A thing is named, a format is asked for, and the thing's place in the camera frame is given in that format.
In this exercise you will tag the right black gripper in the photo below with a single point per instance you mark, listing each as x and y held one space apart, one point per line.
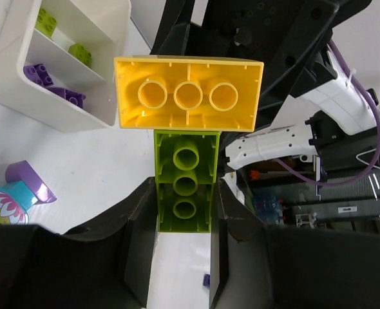
289 37

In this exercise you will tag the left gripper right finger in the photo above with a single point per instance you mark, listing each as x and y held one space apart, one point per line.
257 265

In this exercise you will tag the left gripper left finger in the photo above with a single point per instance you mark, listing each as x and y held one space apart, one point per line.
104 262

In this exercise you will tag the teal character lego figure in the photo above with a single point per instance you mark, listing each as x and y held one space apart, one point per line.
15 201

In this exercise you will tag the long green lego brick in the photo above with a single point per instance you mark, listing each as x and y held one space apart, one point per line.
185 175

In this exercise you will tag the purple curved lego base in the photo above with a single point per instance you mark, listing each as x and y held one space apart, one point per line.
23 171

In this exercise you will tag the large yellow lego brick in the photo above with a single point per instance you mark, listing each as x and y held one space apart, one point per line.
187 93

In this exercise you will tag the purple printed lego brick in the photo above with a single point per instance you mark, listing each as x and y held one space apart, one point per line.
71 96

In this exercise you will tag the small green lego brick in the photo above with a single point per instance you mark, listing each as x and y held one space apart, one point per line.
45 23

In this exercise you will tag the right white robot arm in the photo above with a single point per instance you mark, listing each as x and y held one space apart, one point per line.
344 123

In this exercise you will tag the right white divided tray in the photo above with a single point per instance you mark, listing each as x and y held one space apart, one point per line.
100 26

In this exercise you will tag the green lego brick in tray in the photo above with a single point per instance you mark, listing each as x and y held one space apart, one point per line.
83 55

